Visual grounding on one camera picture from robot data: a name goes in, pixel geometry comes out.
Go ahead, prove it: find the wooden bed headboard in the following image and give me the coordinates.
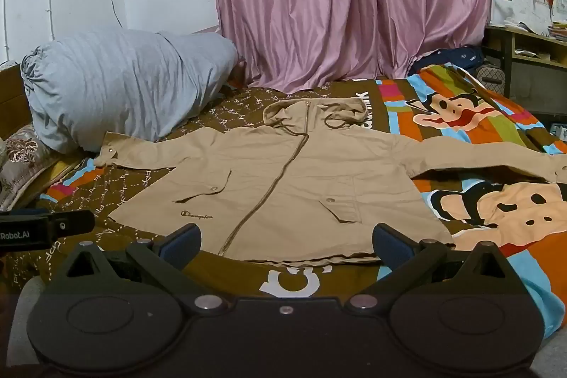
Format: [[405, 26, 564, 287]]
[[0, 63, 35, 140]]

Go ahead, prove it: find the beige hooded jacket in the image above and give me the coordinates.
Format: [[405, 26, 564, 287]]
[[94, 97, 567, 264]]

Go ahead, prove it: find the checkered brown bag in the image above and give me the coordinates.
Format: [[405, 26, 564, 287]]
[[475, 61, 511, 99]]

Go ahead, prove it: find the wooden shelf desk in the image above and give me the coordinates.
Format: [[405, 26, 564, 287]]
[[482, 23, 567, 118]]

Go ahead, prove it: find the floral patterned pillow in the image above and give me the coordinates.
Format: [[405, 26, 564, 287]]
[[0, 125, 60, 211]]

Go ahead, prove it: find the dark blue backpack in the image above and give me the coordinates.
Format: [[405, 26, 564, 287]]
[[413, 46, 485, 74]]

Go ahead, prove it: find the grey bedding bundle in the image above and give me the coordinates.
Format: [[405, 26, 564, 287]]
[[21, 29, 240, 154]]

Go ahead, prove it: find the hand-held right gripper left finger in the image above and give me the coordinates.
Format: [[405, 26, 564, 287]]
[[66, 223, 226, 314]]

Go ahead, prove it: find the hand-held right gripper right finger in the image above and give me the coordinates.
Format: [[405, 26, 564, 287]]
[[348, 223, 515, 314]]

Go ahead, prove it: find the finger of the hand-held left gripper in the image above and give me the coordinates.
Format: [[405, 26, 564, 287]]
[[55, 210, 96, 235]]

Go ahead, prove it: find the cartoon printed bed sheet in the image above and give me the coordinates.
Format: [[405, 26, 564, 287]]
[[0, 68, 567, 343]]

